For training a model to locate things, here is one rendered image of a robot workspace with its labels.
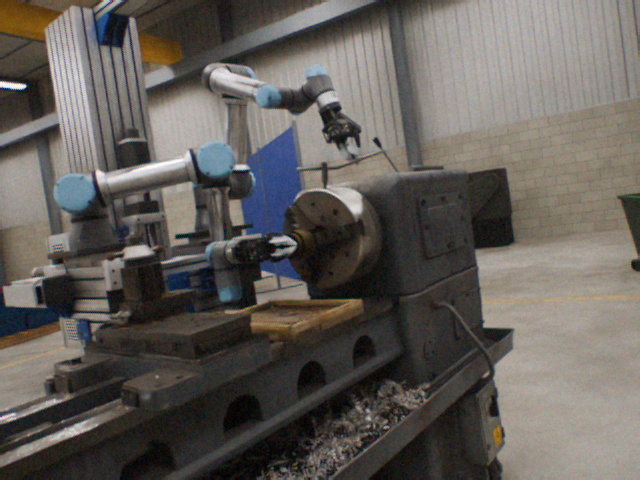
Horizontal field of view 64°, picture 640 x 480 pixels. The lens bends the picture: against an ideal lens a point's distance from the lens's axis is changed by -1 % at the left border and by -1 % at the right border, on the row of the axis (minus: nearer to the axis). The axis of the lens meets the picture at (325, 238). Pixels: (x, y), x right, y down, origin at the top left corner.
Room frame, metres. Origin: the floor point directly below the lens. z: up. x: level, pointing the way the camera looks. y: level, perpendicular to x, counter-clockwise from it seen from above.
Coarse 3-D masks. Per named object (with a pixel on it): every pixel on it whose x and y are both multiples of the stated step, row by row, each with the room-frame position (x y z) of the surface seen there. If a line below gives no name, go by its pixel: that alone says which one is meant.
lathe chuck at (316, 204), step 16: (304, 192) 1.63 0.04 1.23; (320, 192) 1.59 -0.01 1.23; (336, 192) 1.59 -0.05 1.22; (304, 208) 1.64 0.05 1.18; (320, 208) 1.60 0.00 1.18; (336, 208) 1.56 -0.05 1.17; (352, 208) 1.54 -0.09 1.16; (320, 224) 1.61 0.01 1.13; (336, 224) 1.57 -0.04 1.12; (368, 224) 1.56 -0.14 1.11; (352, 240) 1.53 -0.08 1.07; (368, 240) 1.55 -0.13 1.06; (336, 256) 1.58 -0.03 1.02; (352, 256) 1.54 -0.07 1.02; (368, 256) 1.57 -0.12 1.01; (320, 272) 1.62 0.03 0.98; (336, 272) 1.58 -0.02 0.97; (352, 272) 1.55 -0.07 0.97; (320, 288) 1.63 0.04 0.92
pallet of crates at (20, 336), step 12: (0, 288) 6.94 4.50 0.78; (0, 300) 6.97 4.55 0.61; (0, 312) 6.86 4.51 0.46; (12, 312) 7.01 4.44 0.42; (24, 312) 7.18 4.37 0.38; (36, 312) 7.33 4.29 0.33; (48, 312) 7.50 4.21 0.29; (0, 324) 6.85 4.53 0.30; (12, 324) 7.00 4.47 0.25; (24, 324) 7.16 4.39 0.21; (36, 324) 7.31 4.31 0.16; (48, 324) 7.45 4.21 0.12; (0, 336) 6.82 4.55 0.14; (12, 336) 6.79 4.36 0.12; (24, 336) 6.92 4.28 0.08; (36, 336) 7.08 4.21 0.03; (0, 348) 6.59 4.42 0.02
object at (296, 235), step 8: (296, 232) 1.52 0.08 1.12; (304, 232) 1.53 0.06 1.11; (296, 240) 1.48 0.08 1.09; (304, 240) 1.50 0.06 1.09; (312, 240) 1.52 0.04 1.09; (296, 248) 1.48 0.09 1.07; (304, 248) 1.50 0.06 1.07; (312, 248) 1.52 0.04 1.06; (296, 256) 1.50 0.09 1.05; (304, 256) 1.53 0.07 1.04
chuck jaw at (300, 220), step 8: (288, 208) 1.63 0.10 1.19; (296, 208) 1.64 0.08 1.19; (288, 216) 1.63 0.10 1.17; (296, 216) 1.61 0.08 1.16; (304, 216) 1.63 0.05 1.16; (288, 224) 1.61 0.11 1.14; (296, 224) 1.57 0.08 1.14; (304, 224) 1.60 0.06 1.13; (312, 224) 1.62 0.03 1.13; (312, 232) 1.62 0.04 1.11
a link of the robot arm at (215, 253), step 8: (232, 240) 1.62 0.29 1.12; (208, 248) 1.65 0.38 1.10; (216, 248) 1.62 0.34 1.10; (224, 248) 1.60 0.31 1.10; (208, 256) 1.65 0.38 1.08; (216, 256) 1.62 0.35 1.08; (224, 256) 1.60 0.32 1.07; (216, 264) 1.62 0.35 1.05; (224, 264) 1.62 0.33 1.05; (232, 264) 1.63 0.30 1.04
